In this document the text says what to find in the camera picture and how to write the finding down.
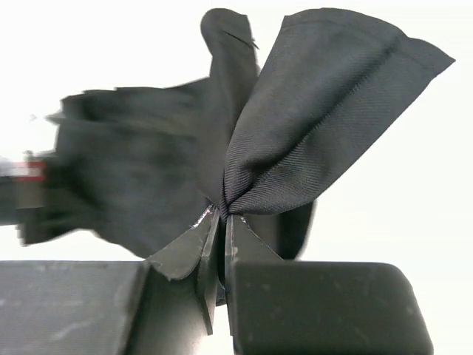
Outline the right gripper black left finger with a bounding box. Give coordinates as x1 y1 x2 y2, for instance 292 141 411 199
1 208 220 355

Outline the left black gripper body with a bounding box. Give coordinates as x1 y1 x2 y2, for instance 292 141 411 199
1 151 46 226

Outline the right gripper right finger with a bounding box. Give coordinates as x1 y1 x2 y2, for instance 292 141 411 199
225 216 433 355

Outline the black pleated skirt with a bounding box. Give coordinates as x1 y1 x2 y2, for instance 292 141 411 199
21 8 454 259

